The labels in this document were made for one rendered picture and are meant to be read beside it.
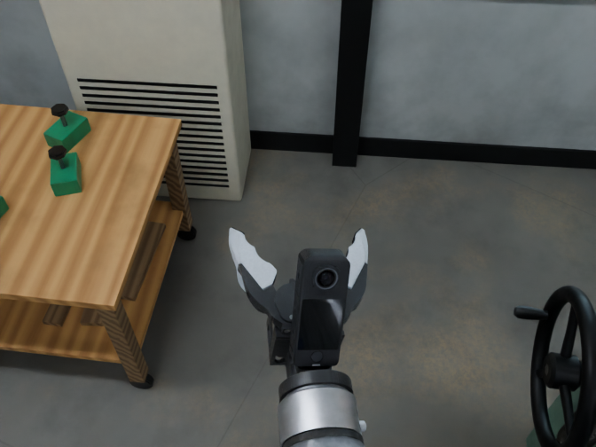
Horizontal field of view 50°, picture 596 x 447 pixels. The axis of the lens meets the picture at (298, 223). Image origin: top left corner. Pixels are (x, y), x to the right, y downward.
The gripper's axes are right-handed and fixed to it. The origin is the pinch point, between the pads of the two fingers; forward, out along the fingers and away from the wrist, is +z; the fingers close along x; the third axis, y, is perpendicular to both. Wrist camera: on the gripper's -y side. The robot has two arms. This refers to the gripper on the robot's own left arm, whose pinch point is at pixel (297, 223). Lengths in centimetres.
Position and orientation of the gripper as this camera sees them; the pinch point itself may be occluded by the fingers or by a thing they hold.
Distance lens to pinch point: 71.9
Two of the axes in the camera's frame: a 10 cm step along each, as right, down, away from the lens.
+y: -1.4, 6.4, 7.6
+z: -1.0, -7.7, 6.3
